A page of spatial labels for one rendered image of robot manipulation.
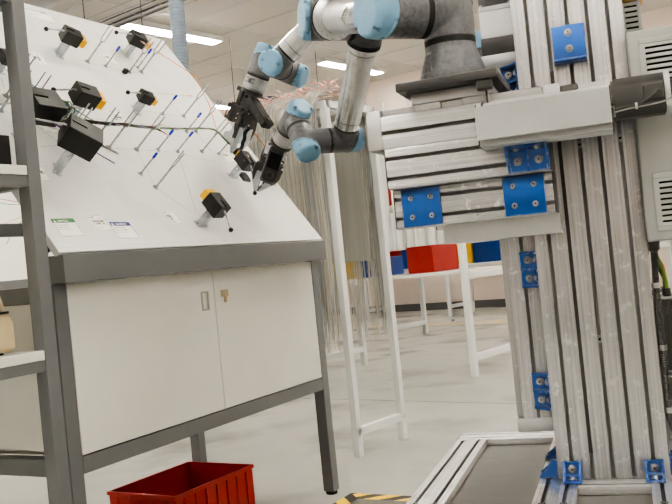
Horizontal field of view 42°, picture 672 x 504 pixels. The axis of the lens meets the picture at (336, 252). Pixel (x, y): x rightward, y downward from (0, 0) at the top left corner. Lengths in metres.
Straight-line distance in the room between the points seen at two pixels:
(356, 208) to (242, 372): 1.44
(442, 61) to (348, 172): 1.96
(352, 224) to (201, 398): 1.63
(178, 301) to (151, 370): 0.21
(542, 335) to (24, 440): 1.25
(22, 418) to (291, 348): 0.97
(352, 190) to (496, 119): 2.11
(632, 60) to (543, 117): 0.35
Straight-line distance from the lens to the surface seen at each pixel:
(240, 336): 2.60
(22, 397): 2.19
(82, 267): 2.08
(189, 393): 2.41
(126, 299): 2.23
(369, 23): 1.96
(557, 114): 1.80
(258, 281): 2.69
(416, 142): 1.96
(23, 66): 2.05
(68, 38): 2.77
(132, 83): 2.96
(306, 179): 3.58
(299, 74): 2.77
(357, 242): 3.85
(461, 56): 1.97
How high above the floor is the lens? 0.79
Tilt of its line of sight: 1 degrees up
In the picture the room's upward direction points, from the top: 6 degrees counter-clockwise
